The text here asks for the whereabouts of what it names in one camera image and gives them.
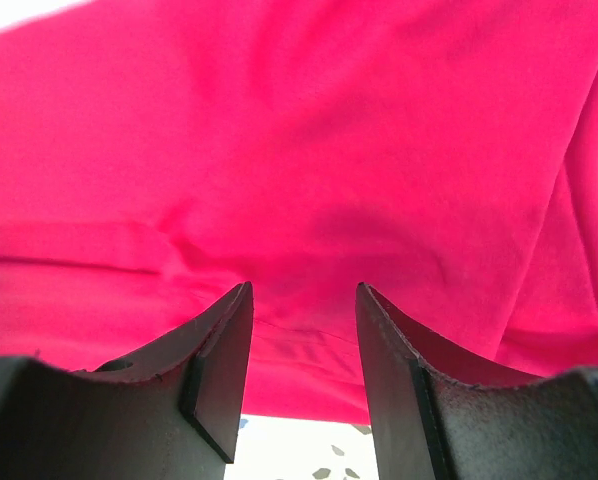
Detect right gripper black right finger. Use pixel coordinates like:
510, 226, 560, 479
355, 283, 598, 479

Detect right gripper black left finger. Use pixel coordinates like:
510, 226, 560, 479
0, 282, 254, 479

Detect magenta t shirt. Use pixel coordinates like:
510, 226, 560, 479
0, 1, 598, 423

